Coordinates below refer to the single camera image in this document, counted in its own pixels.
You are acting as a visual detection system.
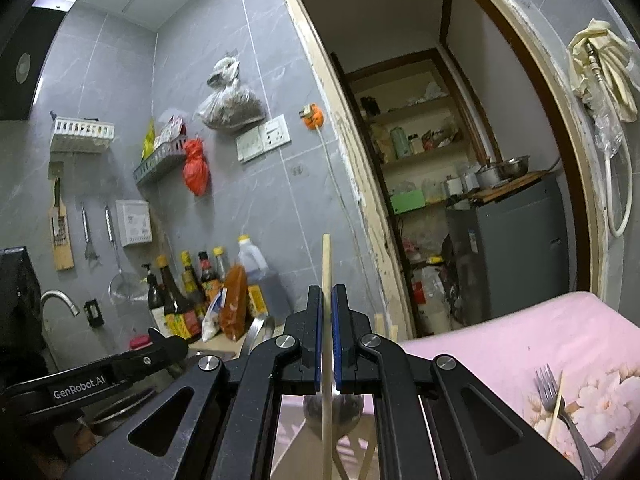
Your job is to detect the steel fork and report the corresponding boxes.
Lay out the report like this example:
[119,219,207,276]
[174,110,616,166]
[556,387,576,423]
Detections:
[534,365,602,479]

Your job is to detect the large dark vinegar jug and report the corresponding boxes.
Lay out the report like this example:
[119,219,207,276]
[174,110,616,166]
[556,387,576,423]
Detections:
[238,235,293,326]

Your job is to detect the orange sauce pouch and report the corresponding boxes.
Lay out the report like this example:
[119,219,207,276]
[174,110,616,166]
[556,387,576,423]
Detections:
[219,264,247,341]

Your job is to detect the black frying pan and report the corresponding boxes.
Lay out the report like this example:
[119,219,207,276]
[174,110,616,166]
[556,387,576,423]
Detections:
[87,387,157,438]

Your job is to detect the chrome faucet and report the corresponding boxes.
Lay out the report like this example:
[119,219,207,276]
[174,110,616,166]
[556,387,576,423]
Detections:
[40,289,80,341]

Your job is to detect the pink sponge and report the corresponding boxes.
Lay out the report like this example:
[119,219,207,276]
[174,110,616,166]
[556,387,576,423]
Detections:
[129,335,151,350]

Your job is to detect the dark soy sauce bottle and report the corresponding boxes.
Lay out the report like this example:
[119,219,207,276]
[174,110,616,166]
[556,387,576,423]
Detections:
[156,255,201,344]

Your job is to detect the hanging mesh strainer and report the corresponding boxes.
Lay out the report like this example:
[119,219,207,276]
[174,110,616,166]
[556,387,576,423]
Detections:
[104,205,142,306]

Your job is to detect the wooden knife holder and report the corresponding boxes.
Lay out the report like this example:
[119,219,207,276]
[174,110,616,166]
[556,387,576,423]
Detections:
[49,162,75,271]

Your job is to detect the green box on shelf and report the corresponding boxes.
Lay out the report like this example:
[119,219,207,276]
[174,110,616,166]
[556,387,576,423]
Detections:
[390,190,426,214]

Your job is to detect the grey cabinet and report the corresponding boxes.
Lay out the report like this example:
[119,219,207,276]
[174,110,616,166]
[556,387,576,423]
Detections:
[446,177,570,325]

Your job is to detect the red plastic bag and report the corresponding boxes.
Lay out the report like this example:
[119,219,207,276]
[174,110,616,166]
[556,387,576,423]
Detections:
[182,139,209,196]

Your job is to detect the pink floral table cloth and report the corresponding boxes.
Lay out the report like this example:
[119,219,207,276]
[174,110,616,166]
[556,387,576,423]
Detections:
[271,289,640,480]

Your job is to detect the orange plug adapter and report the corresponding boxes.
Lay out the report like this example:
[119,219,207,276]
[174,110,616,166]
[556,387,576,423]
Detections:
[299,103,324,130]

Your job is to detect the clear bag of dried goods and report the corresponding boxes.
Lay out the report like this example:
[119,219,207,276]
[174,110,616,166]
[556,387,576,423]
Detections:
[195,56,266,133]

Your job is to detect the steel bowl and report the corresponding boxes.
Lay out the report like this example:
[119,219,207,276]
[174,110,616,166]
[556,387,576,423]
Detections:
[498,155,529,180]

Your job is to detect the cream rubber gloves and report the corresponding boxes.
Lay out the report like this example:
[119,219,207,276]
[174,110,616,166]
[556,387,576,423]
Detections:
[567,18,639,122]

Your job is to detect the white wall box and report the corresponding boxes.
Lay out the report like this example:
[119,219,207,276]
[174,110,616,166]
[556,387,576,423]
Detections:
[116,200,153,247]

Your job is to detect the white wall socket panel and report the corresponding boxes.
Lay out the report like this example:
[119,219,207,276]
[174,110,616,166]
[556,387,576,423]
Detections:
[235,115,291,164]

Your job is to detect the grey wall spice rack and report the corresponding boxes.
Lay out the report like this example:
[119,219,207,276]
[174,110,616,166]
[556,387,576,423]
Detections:
[134,136,188,186]

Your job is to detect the white wall basket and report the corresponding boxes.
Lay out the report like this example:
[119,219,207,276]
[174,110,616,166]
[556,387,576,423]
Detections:
[50,116,115,154]

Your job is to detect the white hose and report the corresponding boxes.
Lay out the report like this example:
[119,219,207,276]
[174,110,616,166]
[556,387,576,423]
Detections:
[587,41,636,239]

